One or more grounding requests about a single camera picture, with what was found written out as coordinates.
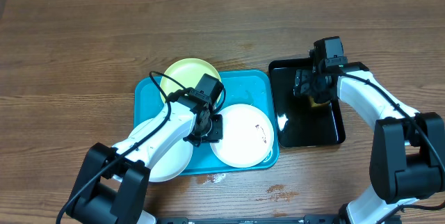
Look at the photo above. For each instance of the black plastic tray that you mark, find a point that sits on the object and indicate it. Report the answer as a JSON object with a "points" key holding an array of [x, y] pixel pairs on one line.
{"points": [[300, 122]]}

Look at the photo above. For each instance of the orange green sponge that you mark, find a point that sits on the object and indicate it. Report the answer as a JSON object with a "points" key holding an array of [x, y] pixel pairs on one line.
{"points": [[316, 104]]}

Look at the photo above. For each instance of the yellow plate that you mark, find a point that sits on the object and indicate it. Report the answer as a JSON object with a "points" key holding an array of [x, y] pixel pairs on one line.
{"points": [[188, 73]]}

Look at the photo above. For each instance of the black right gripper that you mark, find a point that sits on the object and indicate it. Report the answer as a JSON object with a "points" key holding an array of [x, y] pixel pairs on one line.
{"points": [[304, 82]]}

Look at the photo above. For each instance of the white plate with sauce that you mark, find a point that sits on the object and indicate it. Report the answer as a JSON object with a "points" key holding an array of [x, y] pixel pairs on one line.
{"points": [[172, 163]]}

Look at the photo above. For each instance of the pink white plate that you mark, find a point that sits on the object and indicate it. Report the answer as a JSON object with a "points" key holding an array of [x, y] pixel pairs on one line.
{"points": [[247, 136]]}

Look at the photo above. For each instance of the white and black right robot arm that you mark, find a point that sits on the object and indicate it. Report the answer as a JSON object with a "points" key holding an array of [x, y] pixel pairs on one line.
{"points": [[407, 154]]}

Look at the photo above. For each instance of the teal plastic tray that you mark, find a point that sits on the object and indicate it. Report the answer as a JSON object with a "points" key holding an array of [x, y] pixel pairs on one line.
{"points": [[243, 87]]}

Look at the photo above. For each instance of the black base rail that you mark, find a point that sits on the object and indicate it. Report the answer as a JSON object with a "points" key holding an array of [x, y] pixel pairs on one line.
{"points": [[308, 219]]}

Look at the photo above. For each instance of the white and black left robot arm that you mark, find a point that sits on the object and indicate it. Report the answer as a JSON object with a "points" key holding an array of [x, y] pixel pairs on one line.
{"points": [[112, 182]]}

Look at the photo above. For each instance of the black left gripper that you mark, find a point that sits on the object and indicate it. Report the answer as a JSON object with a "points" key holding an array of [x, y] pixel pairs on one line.
{"points": [[214, 136]]}

